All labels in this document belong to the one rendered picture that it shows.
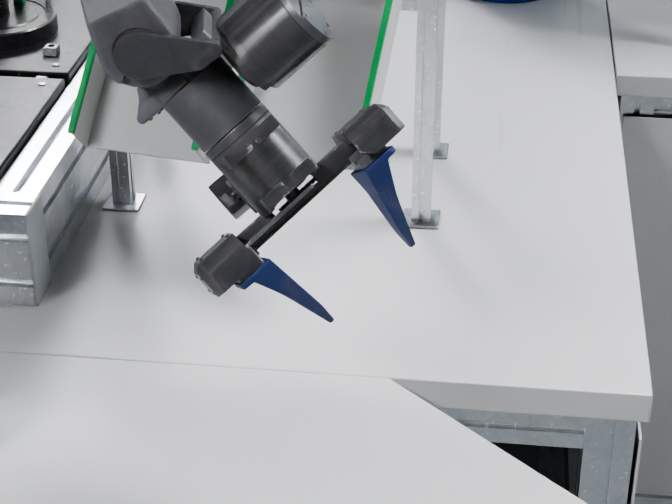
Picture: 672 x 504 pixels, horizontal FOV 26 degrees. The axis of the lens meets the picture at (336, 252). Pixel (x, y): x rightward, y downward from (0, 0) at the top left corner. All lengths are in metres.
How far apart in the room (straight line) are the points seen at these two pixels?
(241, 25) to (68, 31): 0.76
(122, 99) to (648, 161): 0.83
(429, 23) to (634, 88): 0.56
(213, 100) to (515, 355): 0.43
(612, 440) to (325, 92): 0.42
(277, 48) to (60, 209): 0.51
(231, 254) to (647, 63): 1.05
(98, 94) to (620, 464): 0.61
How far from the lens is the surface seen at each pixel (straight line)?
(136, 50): 1.03
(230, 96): 1.06
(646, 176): 2.02
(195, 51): 1.03
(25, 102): 1.60
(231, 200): 1.13
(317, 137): 1.40
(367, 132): 1.07
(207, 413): 1.27
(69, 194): 1.53
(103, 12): 1.03
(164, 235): 1.54
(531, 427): 1.35
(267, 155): 1.06
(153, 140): 1.42
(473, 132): 1.77
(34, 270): 1.42
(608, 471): 1.38
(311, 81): 1.42
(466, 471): 1.21
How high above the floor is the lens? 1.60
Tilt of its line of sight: 30 degrees down
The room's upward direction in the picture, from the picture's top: straight up
